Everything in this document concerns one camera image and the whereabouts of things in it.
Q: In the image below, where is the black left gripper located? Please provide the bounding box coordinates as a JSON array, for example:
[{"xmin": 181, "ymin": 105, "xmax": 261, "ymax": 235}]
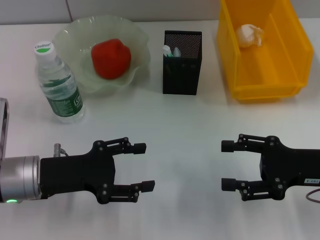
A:
[{"xmin": 39, "ymin": 136, "xmax": 156, "ymax": 205}]

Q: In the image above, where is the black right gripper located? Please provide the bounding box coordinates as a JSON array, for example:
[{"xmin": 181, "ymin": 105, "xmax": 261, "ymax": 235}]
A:
[{"xmin": 221, "ymin": 133, "xmax": 320, "ymax": 202}]

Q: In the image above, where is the clear green-label water bottle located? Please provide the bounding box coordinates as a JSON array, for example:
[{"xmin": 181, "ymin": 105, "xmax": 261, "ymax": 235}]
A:
[{"xmin": 33, "ymin": 41, "xmax": 85, "ymax": 124}]

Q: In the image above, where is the green pen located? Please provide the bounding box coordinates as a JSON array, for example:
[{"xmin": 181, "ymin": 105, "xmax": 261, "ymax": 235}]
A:
[{"xmin": 161, "ymin": 44, "xmax": 174, "ymax": 58}]

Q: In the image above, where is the white paper ball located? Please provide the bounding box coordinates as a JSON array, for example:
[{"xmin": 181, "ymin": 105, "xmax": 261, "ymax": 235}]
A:
[{"xmin": 236, "ymin": 23, "xmax": 266, "ymax": 49}]

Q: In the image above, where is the black mesh pen holder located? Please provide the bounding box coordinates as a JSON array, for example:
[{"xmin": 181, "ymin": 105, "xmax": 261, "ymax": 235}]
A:
[{"xmin": 162, "ymin": 29, "xmax": 203, "ymax": 95}]

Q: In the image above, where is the green glass fruit plate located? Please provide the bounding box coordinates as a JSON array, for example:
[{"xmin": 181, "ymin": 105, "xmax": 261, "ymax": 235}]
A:
[{"xmin": 54, "ymin": 15, "xmax": 152, "ymax": 95}]

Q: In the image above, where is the yellow plastic bin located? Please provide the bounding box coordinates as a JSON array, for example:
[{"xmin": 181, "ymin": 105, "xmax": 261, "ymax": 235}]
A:
[{"xmin": 216, "ymin": 0, "xmax": 315, "ymax": 104}]

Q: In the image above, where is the left gripper cable with plug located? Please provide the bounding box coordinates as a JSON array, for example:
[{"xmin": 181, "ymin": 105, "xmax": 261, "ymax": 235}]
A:
[{"xmin": 53, "ymin": 142, "xmax": 71, "ymax": 158}]

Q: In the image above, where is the gripper cable with plug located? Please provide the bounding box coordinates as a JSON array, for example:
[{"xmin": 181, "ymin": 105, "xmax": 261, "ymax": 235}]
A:
[
  {"xmin": 306, "ymin": 188, "xmax": 320, "ymax": 202},
  {"xmin": 53, "ymin": 142, "xmax": 71, "ymax": 158}
]

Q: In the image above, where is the right gripper cable with plug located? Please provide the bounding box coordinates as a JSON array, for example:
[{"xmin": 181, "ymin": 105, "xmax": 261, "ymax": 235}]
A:
[{"xmin": 306, "ymin": 188, "xmax": 320, "ymax": 202}]

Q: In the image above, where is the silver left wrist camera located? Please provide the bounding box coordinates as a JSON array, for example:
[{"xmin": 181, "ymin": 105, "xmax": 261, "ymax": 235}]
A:
[{"xmin": 0, "ymin": 97, "xmax": 10, "ymax": 161}]

